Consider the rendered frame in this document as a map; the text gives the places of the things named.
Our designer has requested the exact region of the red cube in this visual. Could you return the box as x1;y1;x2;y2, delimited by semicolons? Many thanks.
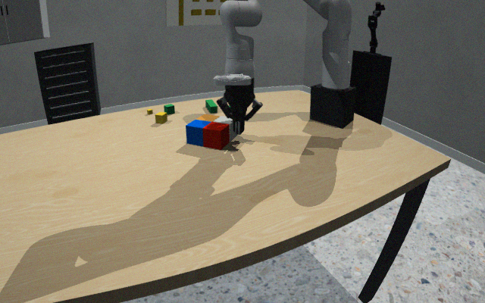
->
202;122;230;150

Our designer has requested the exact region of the yellow cube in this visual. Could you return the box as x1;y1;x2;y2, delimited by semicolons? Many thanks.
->
155;112;167;123

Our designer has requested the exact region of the green rectangular bar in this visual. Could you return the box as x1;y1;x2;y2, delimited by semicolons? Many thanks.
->
205;99;217;114

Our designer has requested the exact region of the brown wood-grain cube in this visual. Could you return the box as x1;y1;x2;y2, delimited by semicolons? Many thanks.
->
196;114;220;122

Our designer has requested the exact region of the blue cube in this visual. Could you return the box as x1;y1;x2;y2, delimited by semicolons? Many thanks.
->
186;120;211;146

